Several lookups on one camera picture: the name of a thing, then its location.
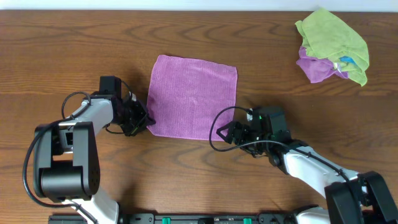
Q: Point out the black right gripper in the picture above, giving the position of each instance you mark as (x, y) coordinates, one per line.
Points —
(244, 129)

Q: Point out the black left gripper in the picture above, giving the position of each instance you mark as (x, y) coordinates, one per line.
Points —
(134, 117)

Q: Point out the purple microfibre cloth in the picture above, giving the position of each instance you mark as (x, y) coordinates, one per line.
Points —
(187, 97)

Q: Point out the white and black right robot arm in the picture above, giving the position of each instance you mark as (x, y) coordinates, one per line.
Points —
(351, 197)

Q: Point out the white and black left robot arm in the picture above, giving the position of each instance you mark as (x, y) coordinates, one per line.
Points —
(66, 167)

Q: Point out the green microfibre cloth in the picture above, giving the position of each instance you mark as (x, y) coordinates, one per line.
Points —
(324, 35)

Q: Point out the blue cloth in pile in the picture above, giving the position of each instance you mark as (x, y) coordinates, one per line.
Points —
(347, 59)

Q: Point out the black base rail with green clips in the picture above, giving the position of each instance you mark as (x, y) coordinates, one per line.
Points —
(262, 218)

